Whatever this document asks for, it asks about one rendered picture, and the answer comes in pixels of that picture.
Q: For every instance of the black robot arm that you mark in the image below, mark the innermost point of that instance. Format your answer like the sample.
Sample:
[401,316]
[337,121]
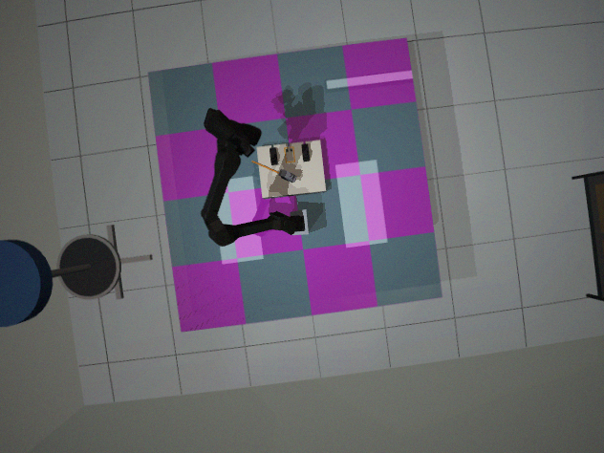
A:
[232,143]

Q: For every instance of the black micro servo with orange cable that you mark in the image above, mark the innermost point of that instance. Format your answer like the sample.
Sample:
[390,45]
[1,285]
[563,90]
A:
[288,176]

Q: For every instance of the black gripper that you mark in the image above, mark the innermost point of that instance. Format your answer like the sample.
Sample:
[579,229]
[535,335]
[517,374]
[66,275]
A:
[252,132]

